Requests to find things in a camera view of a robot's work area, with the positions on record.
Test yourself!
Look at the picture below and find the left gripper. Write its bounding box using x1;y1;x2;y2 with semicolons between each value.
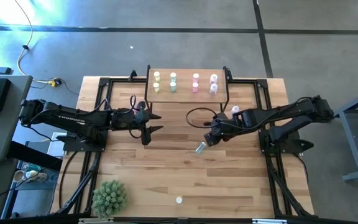
112;101;165;146

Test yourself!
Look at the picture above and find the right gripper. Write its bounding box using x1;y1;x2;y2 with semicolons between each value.
204;116;237;147

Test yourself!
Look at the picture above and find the green artificial plant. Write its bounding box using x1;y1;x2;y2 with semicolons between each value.
91;179;129;218

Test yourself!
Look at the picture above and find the yellow black plug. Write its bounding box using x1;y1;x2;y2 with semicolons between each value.
48;77;63;88

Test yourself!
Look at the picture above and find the white drink bottle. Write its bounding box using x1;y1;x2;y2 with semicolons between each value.
25;170;48;183

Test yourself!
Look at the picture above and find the teal drink bottle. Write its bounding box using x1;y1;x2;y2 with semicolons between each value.
22;163;42;172

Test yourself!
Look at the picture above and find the grey desk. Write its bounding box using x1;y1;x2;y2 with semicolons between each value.
0;74;34;163

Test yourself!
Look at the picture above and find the grey metal cart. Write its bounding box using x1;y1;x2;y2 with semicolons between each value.
334;86;358;183

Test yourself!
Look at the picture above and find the white cup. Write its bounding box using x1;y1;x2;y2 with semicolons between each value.
12;169;26;183

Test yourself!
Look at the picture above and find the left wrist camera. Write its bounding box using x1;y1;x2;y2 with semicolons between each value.
116;108;136;127

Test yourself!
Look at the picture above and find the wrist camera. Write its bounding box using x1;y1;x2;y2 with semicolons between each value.
116;108;136;127
232;108;252;126

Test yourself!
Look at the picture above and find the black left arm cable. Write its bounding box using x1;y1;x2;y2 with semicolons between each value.
93;95;142;139

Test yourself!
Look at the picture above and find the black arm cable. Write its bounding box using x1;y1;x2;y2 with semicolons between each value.
185;107;221;129
93;95;142;139

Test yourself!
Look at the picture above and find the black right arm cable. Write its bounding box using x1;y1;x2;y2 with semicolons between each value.
185;107;221;129

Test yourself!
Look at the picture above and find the wooden shelf black frame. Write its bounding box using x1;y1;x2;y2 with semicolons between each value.
144;65;233;113

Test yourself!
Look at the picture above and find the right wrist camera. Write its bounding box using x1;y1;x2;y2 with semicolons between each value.
232;108;252;126

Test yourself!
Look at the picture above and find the black aluminium table frame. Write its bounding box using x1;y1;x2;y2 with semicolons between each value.
53;76;316;220

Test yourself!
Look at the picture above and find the silver bracket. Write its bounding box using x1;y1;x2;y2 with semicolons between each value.
78;217;114;223
252;218;288;224

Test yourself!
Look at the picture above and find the white floor cable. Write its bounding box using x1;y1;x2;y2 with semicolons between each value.
13;0;62;85

